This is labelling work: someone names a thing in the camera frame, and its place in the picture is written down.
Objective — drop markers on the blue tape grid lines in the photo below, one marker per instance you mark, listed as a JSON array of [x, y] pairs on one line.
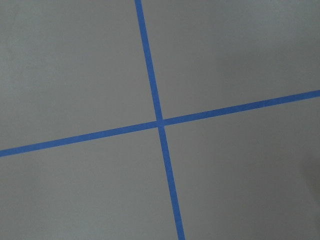
[[160, 123]]

